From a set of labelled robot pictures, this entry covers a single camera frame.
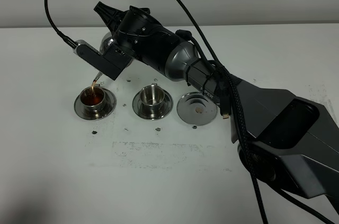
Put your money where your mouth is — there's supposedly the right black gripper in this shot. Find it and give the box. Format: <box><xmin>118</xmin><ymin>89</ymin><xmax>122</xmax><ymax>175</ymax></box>
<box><xmin>94</xmin><ymin>2</ymin><xmax>183</xmax><ymax>74</ymax></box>

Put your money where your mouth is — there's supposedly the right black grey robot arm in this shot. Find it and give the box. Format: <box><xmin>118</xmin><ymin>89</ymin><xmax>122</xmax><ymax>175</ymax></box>
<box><xmin>95</xmin><ymin>2</ymin><xmax>338</xmax><ymax>199</ymax></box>

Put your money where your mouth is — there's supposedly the left stainless steel teacup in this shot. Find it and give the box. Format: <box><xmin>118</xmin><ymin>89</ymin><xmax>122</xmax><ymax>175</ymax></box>
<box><xmin>79</xmin><ymin>84</ymin><xmax>105</xmax><ymax>107</ymax></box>

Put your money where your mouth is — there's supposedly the stainless steel teacup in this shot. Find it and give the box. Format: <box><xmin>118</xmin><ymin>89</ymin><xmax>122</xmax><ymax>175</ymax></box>
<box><xmin>79</xmin><ymin>84</ymin><xmax>105</xmax><ymax>107</ymax></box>
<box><xmin>138</xmin><ymin>83</ymin><xmax>165</xmax><ymax>110</ymax></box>

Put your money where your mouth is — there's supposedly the left stainless steel saucer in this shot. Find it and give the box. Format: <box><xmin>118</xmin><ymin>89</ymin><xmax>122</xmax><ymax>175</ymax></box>
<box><xmin>74</xmin><ymin>88</ymin><xmax>117</xmax><ymax>120</ymax></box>

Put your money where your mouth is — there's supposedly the middle stainless steel teacup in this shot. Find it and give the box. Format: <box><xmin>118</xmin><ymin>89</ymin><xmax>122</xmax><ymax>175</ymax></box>
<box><xmin>138</xmin><ymin>83</ymin><xmax>165</xmax><ymax>110</ymax></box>

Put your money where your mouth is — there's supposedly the middle stainless steel saucer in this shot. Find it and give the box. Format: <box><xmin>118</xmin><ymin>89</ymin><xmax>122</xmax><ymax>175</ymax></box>
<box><xmin>132</xmin><ymin>90</ymin><xmax>173</xmax><ymax>120</ymax></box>

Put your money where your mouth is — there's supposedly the stainless steel teapot saucer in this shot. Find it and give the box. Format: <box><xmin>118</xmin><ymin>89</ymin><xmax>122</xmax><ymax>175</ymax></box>
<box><xmin>176</xmin><ymin>92</ymin><xmax>218</xmax><ymax>126</ymax></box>

